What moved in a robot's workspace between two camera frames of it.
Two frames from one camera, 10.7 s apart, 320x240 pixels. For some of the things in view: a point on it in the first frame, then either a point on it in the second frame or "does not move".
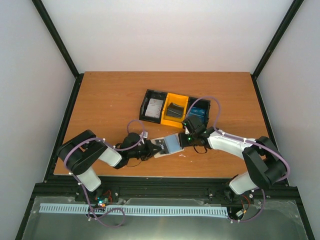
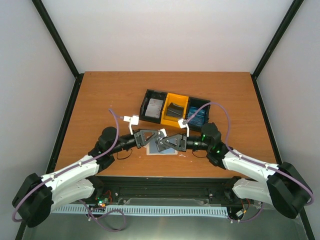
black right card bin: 198,109 does not move
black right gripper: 183,143 -> 179,141
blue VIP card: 197,111 does not move
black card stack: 175,110 does not move
